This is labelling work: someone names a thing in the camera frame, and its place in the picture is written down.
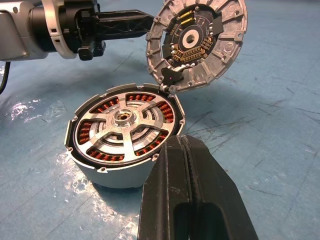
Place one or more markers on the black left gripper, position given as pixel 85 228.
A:
pixel 85 27

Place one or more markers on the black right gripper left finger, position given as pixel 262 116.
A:
pixel 162 190

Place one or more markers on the silver motor cover circuit board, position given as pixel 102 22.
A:
pixel 225 55

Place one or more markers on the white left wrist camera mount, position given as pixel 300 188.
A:
pixel 59 44

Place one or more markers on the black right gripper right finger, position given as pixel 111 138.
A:
pixel 215 185

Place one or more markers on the grey motor housing copper windings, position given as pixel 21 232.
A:
pixel 112 178

